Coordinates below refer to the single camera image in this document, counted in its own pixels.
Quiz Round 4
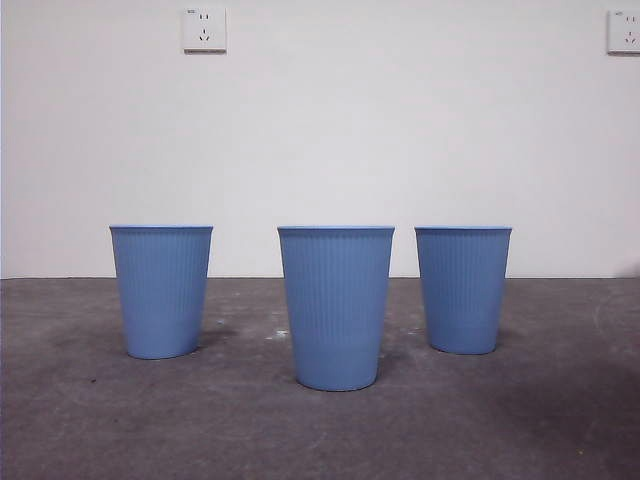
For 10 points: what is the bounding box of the blue ribbed plastic cup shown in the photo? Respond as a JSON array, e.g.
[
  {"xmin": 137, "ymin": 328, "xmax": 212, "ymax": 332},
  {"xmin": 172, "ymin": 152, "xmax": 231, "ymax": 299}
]
[
  {"xmin": 108, "ymin": 224, "xmax": 215, "ymax": 360},
  {"xmin": 276, "ymin": 225, "xmax": 397, "ymax": 392},
  {"xmin": 413, "ymin": 225, "xmax": 514, "ymax": 356}
]

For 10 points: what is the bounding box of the white wall socket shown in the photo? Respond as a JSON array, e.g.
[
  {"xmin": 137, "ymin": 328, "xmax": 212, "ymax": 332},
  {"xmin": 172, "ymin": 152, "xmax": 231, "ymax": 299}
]
[
  {"xmin": 606, "ymin": 8, "xmax": 640, "ymax": 56},
  {"xmin": 182, "ymin": 7, "xmax": 228, "ymax": 55}
]

